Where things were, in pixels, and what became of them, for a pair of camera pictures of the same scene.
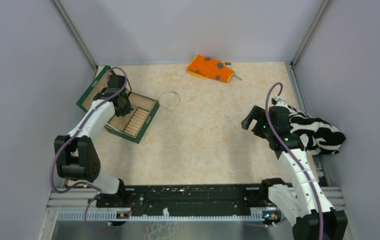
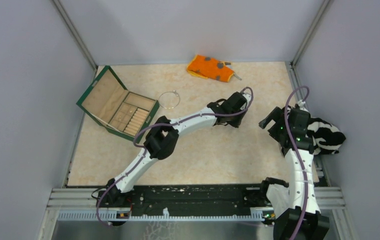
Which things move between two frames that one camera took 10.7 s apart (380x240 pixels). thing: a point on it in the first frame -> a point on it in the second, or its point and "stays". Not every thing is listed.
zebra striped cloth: (318, 137) stays
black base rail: (188, 199) stays
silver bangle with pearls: (174, 91) stays
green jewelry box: (134, 125) stays
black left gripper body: (127, 107) -> (234, 120)
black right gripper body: (261, 128) -> (279, 127)
